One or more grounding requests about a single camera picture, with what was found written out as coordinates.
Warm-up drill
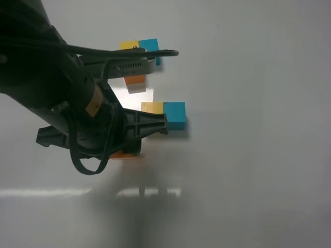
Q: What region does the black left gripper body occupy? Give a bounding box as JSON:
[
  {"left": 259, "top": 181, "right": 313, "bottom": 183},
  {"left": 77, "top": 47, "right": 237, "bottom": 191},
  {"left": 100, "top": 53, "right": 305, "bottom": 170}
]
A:
[{"left": 51, "top": 82, "right": 122, "bottom": 158}]

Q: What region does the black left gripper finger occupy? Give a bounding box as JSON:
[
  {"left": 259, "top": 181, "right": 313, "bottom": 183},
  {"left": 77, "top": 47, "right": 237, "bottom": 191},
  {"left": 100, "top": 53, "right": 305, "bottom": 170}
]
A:
[
  {"left": 36, "top": 126, "right": 69, "bottom": 148},
  {"left": 121, "top": 108, "right": 168, "bottom": 145}
]

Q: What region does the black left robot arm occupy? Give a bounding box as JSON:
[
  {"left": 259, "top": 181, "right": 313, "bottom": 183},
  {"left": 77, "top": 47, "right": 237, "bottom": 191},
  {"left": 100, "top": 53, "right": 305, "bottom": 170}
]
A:
[{"left": 1, "top": 1, "right": 177, "bottom": 160}]

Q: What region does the orange template cube block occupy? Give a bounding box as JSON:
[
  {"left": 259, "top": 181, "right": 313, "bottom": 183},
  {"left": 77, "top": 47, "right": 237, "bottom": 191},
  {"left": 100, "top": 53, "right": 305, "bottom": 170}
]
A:
[{"left": 124, "top": 75, "right": 145, "bottom": 85}]

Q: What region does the blue template cube block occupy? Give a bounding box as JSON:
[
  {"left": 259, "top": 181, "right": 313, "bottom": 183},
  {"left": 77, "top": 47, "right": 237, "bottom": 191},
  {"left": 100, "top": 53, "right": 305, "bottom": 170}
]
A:
[{"left": 138, "top": 38, "right": 159, "bottom": 52}]

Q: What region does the yellow template cube block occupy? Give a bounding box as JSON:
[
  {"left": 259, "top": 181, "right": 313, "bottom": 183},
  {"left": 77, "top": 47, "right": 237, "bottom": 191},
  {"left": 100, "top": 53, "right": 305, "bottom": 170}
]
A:
[{"left": 120, "top": 40, "right": 139, "bottom": 50}]

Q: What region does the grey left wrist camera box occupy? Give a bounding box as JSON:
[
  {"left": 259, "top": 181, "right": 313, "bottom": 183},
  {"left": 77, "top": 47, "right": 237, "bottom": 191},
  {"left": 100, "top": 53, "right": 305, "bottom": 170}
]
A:
[{"left": 80, "top": 55, "right": 156, "bottom": 79}]

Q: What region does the black left camera cable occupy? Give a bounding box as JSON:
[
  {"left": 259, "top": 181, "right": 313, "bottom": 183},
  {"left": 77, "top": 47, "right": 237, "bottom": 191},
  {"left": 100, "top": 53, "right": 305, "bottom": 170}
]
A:
[{"left": 51, "top": 42, "right": 179, "bottom": 176}]

